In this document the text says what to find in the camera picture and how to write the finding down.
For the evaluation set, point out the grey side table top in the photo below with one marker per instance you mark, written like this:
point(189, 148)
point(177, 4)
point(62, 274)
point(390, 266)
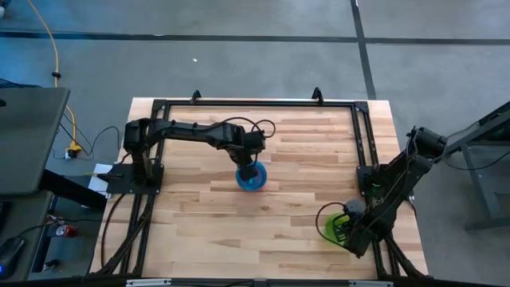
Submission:
point(28, 139)

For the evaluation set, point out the blue plastic bowl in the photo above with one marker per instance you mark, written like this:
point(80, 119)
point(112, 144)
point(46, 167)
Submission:
point(261, 181)

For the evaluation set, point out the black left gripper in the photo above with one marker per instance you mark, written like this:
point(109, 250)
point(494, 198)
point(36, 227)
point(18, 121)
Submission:
point(248, 169)

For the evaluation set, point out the green round cup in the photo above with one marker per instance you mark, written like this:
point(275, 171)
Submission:
point(330, 227)

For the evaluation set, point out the white paper sheet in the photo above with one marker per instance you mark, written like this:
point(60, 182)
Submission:
point(97, 181)

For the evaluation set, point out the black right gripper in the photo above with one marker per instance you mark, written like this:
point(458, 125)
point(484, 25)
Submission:
point(356, 237)

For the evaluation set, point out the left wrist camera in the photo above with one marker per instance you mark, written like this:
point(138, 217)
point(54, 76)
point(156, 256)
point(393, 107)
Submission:
point(255, 142)

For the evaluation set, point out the white LED light strip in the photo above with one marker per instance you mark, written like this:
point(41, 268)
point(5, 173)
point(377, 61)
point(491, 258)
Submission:
point(147, 283)

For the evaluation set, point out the yellow power plug block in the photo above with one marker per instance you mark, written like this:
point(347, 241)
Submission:
point(73, 151)

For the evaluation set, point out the black computer mouse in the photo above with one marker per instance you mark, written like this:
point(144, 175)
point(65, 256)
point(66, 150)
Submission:
point(10, 257)

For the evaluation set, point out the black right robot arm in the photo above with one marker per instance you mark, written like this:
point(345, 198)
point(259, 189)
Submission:
point(398, 187)

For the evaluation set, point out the black metal desk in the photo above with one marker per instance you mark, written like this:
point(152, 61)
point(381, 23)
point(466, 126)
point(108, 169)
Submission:
point(474, 159)

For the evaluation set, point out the black aluminium rig frame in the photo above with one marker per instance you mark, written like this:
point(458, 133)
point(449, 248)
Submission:
point(259, 103)

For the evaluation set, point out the red soda can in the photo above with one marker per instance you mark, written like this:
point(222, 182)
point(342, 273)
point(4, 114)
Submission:
point(67, 231)

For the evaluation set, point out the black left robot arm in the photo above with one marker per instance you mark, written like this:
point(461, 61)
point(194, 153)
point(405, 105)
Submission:
point(187, 133)

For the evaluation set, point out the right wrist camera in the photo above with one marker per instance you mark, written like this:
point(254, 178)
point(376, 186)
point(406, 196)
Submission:
point(354, 207)

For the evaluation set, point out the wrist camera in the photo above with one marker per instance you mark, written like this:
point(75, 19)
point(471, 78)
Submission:
point(354, 207)
point(255, 142)

